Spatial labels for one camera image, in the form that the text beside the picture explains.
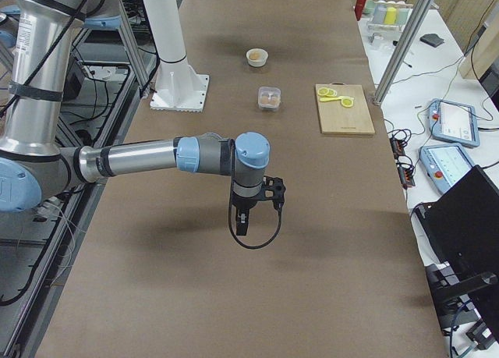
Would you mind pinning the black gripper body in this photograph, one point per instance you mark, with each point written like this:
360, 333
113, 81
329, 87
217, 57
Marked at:
243, 202

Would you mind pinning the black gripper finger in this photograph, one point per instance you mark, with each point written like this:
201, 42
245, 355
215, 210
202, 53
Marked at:
242, 223

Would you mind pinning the clear plastic egg box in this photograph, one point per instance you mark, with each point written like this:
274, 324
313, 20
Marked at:
270, 92

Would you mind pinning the brown egg from bowl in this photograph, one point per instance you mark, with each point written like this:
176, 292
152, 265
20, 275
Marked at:
255, 55

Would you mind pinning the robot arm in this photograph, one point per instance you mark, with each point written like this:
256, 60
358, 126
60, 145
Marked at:
34, 168

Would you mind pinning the wooden cutting board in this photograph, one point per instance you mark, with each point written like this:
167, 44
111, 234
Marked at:
336, 119

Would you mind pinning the white bowl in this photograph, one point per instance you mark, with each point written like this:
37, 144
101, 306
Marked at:
257, 63

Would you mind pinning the lemon slice beside knife blade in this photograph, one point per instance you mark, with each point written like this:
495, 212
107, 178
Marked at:
347, 101

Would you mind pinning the blue teach pendant near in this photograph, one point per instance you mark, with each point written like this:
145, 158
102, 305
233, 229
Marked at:
445, 164

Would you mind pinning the blue teach pendant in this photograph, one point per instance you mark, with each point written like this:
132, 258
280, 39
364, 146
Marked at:
445, 164
453, 122

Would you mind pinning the black monitor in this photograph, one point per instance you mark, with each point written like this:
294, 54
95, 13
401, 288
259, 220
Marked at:
462, 228

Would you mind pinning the blue teach pendant far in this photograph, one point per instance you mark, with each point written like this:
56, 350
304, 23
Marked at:
453, 122

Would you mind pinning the grey cup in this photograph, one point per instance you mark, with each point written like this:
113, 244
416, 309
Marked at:
379, 14

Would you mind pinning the yellow cup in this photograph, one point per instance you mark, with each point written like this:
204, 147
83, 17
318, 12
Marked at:
390, 16

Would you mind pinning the red bottle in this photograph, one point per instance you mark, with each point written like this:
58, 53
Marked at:
362, 1

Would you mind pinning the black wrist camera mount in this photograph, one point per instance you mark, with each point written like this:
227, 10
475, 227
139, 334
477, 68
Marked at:
274, 191

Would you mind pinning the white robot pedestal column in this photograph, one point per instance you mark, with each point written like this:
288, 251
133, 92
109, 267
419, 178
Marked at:
177, 86

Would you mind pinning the aluminium frame post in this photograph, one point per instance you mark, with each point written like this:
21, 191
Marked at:
409, 33

